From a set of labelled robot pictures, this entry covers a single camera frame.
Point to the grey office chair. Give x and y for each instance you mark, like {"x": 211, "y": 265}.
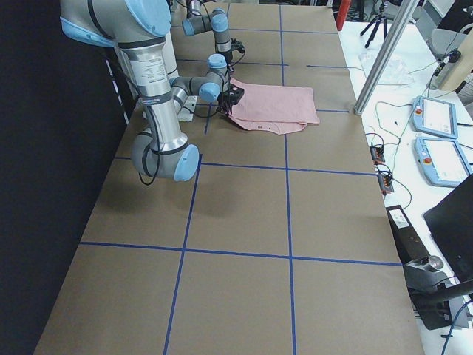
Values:
{"x": 442, "y": 41}

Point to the orange connector board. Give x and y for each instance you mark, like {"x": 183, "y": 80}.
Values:
{"x": 377, "y": 154}
{"x": 385, "y": 182}

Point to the near orange connector board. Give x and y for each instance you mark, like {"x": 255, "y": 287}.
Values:
{"x": 385, "y": 182}

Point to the wooden board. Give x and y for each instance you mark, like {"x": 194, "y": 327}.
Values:
{"x": 457, "y": 18}

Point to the far orange connector board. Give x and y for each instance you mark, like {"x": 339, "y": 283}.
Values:
{"x": 377, "y": 154}

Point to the aluminium frame post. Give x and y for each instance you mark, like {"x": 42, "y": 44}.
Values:
{"x": 393, "y": 36}

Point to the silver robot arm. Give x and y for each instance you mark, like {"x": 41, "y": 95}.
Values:
{"x": 138, "y": 29}
{"x": 199, "y": 20}

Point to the black box with label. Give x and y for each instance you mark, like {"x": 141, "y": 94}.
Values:
{"x": 408, "y": 243}

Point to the pink snoopy t-shirt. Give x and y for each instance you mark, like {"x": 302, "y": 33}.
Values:
{"x": 277, "y": 109}

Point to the black monitor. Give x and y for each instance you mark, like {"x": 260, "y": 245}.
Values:
{"x": 450, "y": 224}

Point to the black camera tripod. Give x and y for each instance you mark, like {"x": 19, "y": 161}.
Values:
{"x": 379, "y": 21}

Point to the metal cylinder clamp stand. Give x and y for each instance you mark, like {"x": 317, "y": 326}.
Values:
{"x": 438, "y": 301}

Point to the clear plastic bag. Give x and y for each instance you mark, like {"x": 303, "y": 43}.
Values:
{"x": 396, "y": 72}

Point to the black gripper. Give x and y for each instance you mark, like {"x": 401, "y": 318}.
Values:
{"x": 230, "y": 59}
{"x": 225, "y": 100}

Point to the far teach pendant tablet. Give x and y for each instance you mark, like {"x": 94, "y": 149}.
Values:
{"x": 434, "y": 117}

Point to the near teach pendant tablet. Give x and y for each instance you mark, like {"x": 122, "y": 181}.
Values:
{"x": 442, "y": 161}

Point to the teach pendant tablet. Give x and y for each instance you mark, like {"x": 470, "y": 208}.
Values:
{"x": 434, "y": 117}
{"x": 442, "y": 161}

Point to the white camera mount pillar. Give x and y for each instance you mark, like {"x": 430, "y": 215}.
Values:
{"x": 186, "y": 114}

